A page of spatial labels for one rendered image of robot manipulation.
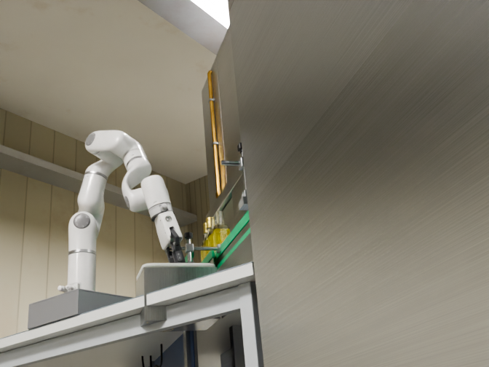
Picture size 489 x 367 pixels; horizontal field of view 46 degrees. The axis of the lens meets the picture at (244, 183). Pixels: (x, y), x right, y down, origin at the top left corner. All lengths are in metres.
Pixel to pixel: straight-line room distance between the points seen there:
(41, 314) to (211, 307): 0.69
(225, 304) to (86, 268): 0.67
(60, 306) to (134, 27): 2.34
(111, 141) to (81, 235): 0.34
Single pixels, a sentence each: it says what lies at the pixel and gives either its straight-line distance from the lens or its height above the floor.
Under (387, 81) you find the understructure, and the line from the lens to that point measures 0.70.
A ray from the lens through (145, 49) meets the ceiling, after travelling 4.12.
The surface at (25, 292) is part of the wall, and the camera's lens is 4.46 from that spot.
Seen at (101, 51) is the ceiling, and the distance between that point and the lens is 4.15.
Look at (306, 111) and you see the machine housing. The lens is 0.91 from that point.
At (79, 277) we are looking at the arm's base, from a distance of 2.07.
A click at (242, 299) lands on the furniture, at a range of 1.53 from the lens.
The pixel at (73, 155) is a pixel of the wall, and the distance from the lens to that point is 5.10.
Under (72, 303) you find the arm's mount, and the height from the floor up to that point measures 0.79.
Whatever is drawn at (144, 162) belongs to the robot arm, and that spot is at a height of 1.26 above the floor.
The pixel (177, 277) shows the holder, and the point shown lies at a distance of 1.74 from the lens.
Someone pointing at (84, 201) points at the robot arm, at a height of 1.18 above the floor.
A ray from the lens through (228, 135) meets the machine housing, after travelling 2.68.
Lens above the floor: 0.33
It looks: 24 degrees up
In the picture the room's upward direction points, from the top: 6 degrees counter-clockwise
